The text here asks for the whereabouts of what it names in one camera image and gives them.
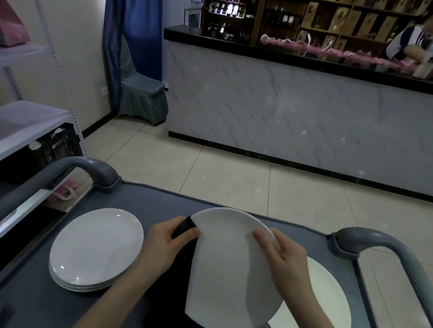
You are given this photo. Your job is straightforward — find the person's left hand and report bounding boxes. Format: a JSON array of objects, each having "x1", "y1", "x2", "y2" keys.
[{"x1": 132, "y1": 211, "x2": 203, "y2": 287}]

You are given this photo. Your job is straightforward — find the person's right hand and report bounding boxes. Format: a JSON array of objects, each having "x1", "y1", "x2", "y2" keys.
[{"x1": 243, "y1": 225, "x2": 326, "y2": 305}]

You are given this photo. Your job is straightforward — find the stack of white plates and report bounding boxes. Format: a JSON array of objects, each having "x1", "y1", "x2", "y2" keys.
[{"x1": 256, "y1": 251, "x2": 360, "y2": 328}]

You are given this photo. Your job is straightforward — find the dark blue cleaning cloth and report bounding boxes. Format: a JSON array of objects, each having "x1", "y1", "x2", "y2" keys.
[{"x1": 142, "y1": 211, "x2": 221, "y2": 328}]

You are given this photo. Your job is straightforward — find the white round plate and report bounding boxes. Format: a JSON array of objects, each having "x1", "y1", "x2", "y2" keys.
[
  {"x1": 175, "y1": 202, "x2": 295, "y2": 328},
  {"x1": 45, "y1": 200, "x2": 148, "y2": 300}
]

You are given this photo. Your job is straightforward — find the person's left forearm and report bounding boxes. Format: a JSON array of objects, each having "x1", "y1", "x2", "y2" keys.
[{"x1": 67, "y1": 258, "x2": 170, "y2": 328}]

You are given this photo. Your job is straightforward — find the grey service cart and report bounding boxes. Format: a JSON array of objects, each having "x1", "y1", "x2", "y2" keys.
[{"x1": 0, "y1": 144, "x2": 433, "y2": 328}]

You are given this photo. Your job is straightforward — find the black plastic crate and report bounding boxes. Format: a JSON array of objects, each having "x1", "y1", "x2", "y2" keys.
[{"x1": 23, "y1": 118, "x2": 88, "y2": 191}]

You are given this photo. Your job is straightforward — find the chair with grey-green cover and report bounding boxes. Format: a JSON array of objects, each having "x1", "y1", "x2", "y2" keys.
[{"x1": 109, "y1": 34, "x2": 179, "y2": 128}]

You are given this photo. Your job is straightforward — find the marble bar counter black top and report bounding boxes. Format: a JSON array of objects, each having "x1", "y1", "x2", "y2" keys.
[{"x1": 145, "y1": 22, "x2": 433, "y2": 204}]

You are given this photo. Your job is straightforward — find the white metal shelf rack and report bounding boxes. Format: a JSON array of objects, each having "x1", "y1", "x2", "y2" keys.
[{"x1": 0, "y1": 0, "x2": 108, "y2": 298}]

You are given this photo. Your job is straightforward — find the row of pink bags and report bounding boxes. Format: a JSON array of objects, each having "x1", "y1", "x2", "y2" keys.
[{"x1": 258, "y1": 33, "x2": 433, "y2": 79}]

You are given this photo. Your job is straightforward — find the blue curtain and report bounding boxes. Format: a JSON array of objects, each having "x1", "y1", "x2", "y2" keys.
[{"x1": 87, "y1": 0, "x2": 174, "y2": 120}]

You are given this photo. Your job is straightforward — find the white refrigerator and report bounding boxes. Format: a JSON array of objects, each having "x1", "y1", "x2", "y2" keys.
[{"x1": 156, "y1": 0, "x2": 190, "y2": 32}]

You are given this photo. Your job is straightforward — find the dark wine rack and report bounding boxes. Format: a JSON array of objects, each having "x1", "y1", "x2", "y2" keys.
[{"x1": 257, "y1": 0, "x2": 311, "y2": 48}]

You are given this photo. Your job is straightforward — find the wooden shelf with boxes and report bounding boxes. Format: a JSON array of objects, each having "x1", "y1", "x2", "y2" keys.
[{"x1": 297, "y1": 0, "x2": 433, "y2": 64}]

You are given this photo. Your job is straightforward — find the pink bag white handles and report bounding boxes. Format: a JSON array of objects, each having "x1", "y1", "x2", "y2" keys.
[{"x1": 49, "y1": 177, "x2": 80, "y2": 203}]

